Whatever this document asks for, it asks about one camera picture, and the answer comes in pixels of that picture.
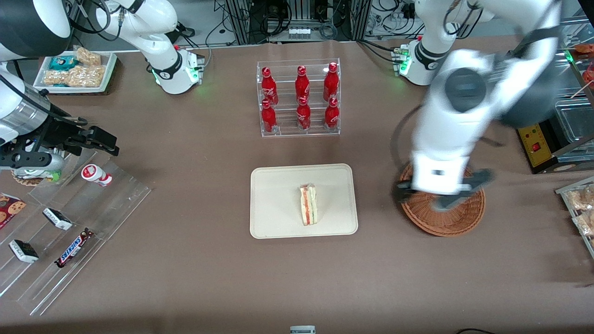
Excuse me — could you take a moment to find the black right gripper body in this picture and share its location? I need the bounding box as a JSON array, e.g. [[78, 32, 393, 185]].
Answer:
[[29, 115, 93, 156]]

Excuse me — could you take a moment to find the red cola bottle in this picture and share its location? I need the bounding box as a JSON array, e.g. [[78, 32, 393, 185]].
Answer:
[[296, 96, 312, 131], [324, 97, 340, 130], [323, 62, 340, 103], [261, 67, 279, 107], [261, 99, 278, 135], [295, 65, 311, 103]]

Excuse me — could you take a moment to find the red white yogurt bottle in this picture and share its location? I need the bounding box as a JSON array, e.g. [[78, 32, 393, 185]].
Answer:
[[81, 164, 113, 187]]

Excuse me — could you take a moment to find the triangular sandwich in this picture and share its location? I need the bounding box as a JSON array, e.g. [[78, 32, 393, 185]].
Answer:
[[299, 183, 318, 227]]

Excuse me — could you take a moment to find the snickers chocolate bar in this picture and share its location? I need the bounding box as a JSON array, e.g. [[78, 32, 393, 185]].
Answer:
[[54, 228, 95, 269]]

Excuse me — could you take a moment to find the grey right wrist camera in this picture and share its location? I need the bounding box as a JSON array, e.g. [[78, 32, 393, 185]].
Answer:
[[0, 149, 66, 171]]

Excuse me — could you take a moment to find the large peanut snack bag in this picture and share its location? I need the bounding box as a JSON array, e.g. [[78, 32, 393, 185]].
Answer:
[[43, 65, 107, 88]]

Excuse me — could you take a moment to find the white snack tray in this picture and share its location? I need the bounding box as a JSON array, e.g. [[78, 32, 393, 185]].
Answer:
[[33, 48, 118, 95]]

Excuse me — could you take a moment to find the small peanut snack bag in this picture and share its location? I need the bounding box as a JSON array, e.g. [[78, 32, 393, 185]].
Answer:
[[74, 47, 102, 66]]

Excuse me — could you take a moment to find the bagged bread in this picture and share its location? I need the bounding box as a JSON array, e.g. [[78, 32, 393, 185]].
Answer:
[[572, 212, 594, 236], [567, 186, 594, 212]]

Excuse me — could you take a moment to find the red cookie pack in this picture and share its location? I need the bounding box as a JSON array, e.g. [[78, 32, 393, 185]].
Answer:
[[0, 193, 27, 230]]

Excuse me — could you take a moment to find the teal snack pack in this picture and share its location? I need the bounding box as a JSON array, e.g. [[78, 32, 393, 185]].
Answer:
[[49, 56, 78, 71]]

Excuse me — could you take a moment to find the cream plastic tray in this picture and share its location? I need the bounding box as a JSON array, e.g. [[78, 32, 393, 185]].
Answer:
[[250, 163, 359, 239]]

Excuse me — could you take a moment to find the clear acrylic bottle rack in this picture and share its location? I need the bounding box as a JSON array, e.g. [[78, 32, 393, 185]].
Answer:
[[256, 58, 342, 138]]

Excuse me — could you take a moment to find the black yellow sealing machine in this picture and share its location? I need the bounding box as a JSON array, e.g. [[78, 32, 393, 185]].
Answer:
[[516, 18, 594, 175]]

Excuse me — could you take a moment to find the clear acrylic stepped display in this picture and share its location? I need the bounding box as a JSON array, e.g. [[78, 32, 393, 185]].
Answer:
[[0, 148, 153, 317]]

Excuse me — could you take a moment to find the grey bread tray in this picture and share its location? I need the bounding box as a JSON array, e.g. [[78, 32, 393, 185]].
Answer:
[[555, 176, 594, 259]]

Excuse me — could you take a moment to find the black white snack pack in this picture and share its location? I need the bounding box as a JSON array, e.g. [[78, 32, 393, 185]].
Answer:
[[42, 207, 73, 231], [8, 239, 40, 264]]

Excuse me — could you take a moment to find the brown wicker basket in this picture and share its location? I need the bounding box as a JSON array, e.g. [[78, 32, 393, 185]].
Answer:
[[398, 160, 486, 238]]

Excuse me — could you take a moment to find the aluminium frame rack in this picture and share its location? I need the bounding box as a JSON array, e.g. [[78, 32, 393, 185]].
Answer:
[[225, 0, 372, 45]]

